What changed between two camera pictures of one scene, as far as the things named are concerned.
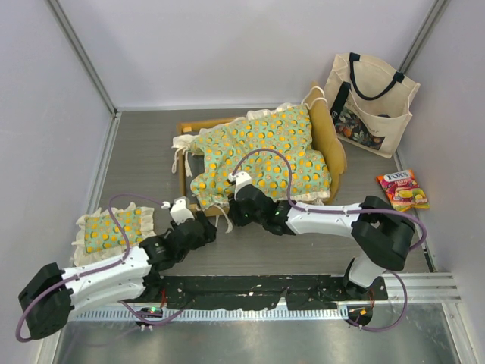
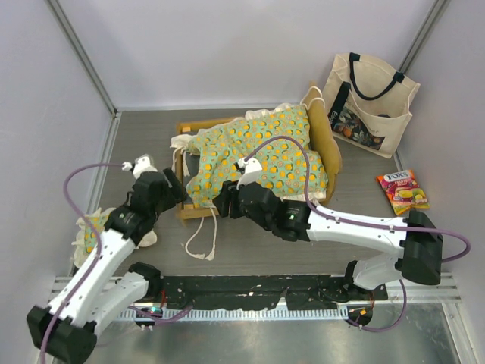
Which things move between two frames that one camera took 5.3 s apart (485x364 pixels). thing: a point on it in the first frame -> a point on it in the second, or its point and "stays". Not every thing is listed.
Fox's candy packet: x=402 y=190 stays
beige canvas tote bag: x=370 y=102 stays
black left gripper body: x=206 y=236 -> x=166 y=203
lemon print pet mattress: x=273 y=146 stays
